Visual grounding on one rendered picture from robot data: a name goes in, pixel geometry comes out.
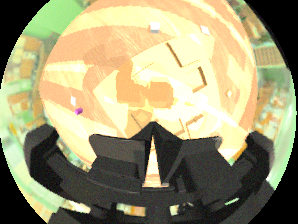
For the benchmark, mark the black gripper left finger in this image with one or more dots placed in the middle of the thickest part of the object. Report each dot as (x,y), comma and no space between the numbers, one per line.
(136,149)

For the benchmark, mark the white puzzle board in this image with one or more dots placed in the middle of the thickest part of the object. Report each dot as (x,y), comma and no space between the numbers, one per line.
(172,82)

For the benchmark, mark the white cube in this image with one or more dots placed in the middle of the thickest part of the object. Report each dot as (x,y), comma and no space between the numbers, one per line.
(154,27)

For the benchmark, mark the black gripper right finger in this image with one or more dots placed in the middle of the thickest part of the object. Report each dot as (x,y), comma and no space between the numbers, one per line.
(170,150)

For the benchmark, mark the white flat square tile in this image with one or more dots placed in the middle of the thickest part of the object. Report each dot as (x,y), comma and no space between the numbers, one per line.
(73,100)
(205,30)

